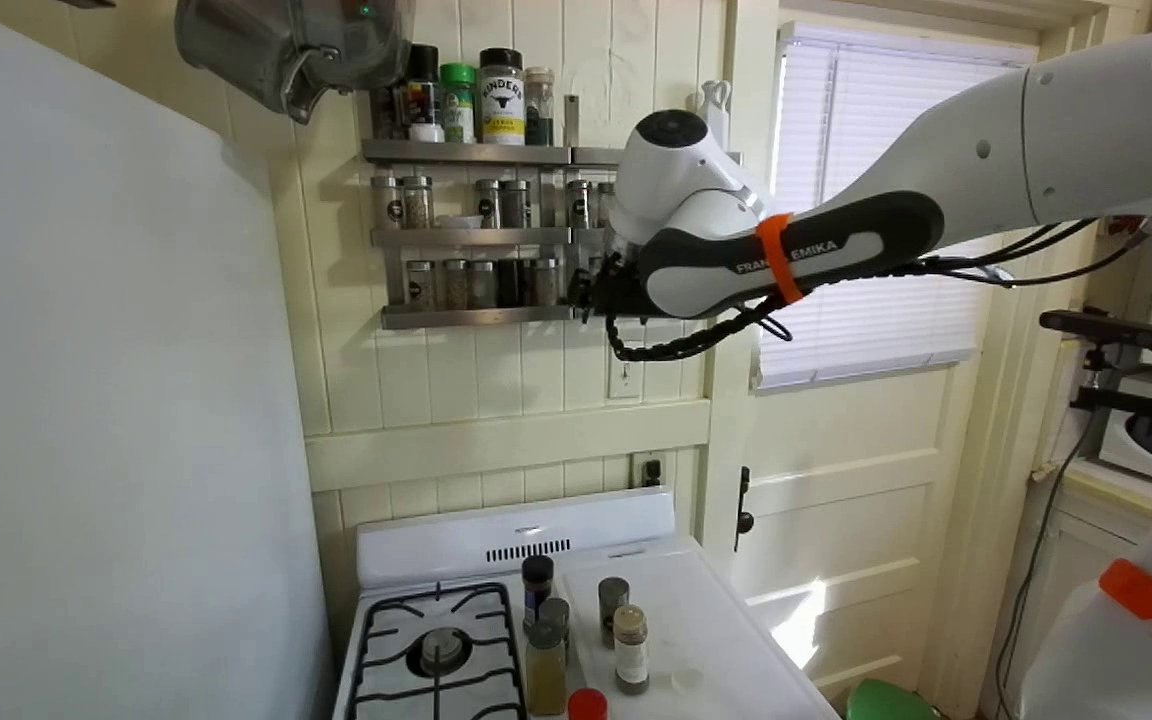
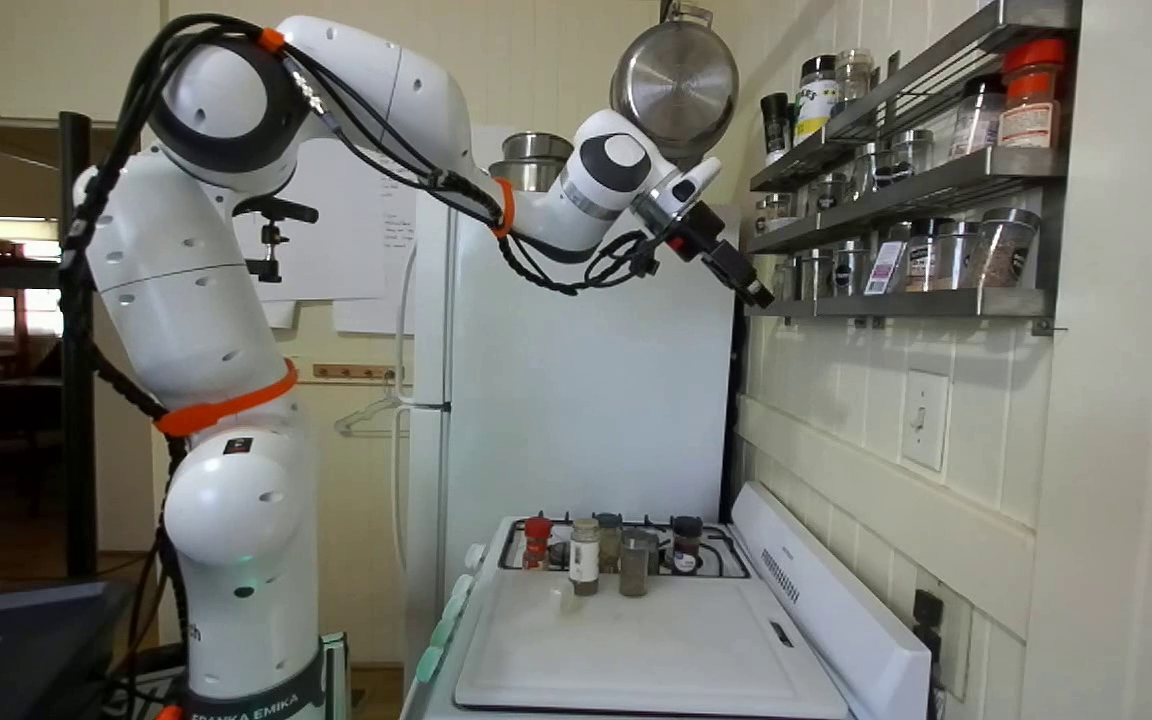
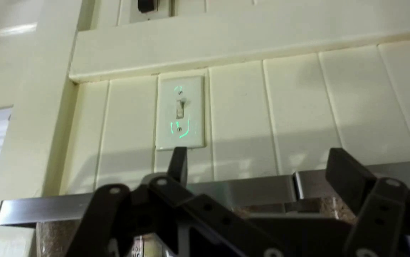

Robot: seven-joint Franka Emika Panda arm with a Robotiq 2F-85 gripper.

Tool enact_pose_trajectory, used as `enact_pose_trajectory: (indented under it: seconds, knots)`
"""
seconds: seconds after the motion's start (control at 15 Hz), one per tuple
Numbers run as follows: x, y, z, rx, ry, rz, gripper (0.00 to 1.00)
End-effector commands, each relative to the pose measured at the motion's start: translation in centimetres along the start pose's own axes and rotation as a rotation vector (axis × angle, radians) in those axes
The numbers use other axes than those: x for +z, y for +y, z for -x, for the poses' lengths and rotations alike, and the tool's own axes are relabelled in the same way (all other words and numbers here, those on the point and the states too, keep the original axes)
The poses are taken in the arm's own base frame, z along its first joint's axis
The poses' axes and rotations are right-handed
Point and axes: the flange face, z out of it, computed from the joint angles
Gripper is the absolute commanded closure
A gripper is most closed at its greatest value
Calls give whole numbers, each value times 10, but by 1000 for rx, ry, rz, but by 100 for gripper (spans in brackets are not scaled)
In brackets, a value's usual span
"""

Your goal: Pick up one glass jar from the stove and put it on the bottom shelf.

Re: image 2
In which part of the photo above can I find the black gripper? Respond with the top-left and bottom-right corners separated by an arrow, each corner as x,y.
666,196 -> 781,310

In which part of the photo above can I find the labelled glass spice jar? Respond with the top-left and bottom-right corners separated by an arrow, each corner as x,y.
910,218 -> 947,294

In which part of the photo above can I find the dark lid glass jar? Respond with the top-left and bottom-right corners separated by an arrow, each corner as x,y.
667,514 -> 707,580

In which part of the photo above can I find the pale glass jar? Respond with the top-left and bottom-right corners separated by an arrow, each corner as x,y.
930,81 -> 1005,176

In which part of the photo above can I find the dark pepper spice jar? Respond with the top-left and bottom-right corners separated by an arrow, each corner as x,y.
981,206 -> 1043,294

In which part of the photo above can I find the yellow spice glass jar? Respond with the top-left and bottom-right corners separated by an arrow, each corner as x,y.
593,510 -> 627,575

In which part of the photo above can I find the glass jar brown spice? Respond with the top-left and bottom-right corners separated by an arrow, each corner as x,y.
617,532 -> 656,601

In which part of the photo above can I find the white label spice jar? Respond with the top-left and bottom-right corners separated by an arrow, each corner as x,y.
565,514 -> 606,601

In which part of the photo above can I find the red lid spice jar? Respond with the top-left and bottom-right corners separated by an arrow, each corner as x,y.
521,510 -> 555,575

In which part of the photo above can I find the red lid labelled jar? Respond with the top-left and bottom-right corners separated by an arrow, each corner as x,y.
998,30 -> 1075,150

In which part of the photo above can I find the white kitchen stove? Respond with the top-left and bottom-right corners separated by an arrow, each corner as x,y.
401,477 -> 938,720

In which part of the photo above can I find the white stove cover board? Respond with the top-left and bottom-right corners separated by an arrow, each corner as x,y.
454,569 -> 858,720

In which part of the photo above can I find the white barcode spice box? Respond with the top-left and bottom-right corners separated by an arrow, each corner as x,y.
865,237 -> 918,301

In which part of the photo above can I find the dark glass bottle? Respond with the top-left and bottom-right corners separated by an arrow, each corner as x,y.
757,90 -> 798,169

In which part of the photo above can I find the white label black lid container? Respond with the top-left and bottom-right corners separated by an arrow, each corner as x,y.
793,50 -> 846,147

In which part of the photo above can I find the large hanging steel pan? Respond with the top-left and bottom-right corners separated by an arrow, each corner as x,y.
606,0 -> 743,170

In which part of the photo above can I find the white refrigerator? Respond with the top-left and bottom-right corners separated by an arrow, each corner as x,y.
401,193 -> 743,673

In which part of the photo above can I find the small steel pot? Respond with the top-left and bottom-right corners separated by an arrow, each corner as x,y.
489,128 -> 579,199

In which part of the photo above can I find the white paper sheet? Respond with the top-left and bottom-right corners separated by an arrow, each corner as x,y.
254,134 -> 426,339

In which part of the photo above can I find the pale green white strip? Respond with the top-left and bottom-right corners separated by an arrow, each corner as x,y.
405,535 -> 489,696

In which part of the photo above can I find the black stand pole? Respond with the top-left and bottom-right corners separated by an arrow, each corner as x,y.
56,112 -> 103,583

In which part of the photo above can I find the dark monitor screen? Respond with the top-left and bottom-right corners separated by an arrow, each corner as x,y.
0,575 -> 118,720

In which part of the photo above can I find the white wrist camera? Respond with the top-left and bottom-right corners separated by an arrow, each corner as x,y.
650,154 -> 727,225

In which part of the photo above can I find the white wall light switch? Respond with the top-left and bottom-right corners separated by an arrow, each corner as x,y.
896,368 -> 953,479

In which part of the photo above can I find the wall outlet with plug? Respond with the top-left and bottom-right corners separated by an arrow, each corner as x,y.
911,589 -> 947,665

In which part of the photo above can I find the small wooden wall rail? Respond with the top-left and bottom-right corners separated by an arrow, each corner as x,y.
311,358 -> 401,392

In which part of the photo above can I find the black stand-mounted camera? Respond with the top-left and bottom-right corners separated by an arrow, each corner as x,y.
230,193 -> 326,287

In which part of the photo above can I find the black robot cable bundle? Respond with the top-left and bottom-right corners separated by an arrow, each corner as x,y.
62,12 -> 667,445

